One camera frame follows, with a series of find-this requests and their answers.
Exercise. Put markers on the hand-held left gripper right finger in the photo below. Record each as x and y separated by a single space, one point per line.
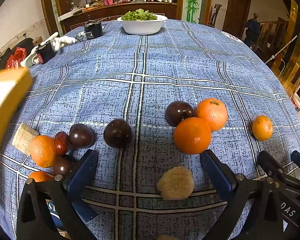
215 170

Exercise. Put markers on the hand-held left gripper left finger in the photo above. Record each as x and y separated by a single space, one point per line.
83 170

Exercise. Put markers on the dark purple passion fruit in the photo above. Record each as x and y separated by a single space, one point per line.
62 165
118 133
81 135
178 112

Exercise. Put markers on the large orange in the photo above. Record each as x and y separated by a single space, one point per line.
39 177
42 151
192 135
212 113

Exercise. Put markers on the yellow cardboard box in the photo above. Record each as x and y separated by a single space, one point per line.
5 105

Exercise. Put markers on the red jujube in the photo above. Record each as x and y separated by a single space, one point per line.
61 143

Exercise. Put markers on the small orange tangerine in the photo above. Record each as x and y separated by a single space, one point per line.
262 128

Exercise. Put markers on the blue white packet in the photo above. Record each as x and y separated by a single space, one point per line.
52 212

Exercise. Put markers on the beige rice cake block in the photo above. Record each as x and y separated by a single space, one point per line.
24 137

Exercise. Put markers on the metal rod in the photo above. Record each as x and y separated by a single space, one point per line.
281 50

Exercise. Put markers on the blue plaid tablecloth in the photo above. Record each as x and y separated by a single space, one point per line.
165 67

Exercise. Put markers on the white glove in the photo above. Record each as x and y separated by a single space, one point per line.
63 41
31 58

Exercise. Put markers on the black pouch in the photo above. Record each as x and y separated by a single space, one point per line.
46 52

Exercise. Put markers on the red plastic bag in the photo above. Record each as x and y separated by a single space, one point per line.
16 58

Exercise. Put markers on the black power box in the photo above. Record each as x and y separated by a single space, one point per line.
93 30

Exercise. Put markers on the dark cloth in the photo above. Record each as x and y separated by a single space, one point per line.
5 52

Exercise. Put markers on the wooden chair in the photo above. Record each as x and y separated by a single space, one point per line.
215 15

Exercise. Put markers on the white bowl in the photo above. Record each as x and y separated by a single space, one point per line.
142 26

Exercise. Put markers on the wooden door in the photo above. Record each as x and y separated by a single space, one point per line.
236 12

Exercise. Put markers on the wooden counter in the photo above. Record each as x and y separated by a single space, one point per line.
120 10

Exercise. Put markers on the green lettuce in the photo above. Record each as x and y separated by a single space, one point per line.
139 15

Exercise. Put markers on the bamboo painting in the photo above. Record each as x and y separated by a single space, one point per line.
193 0

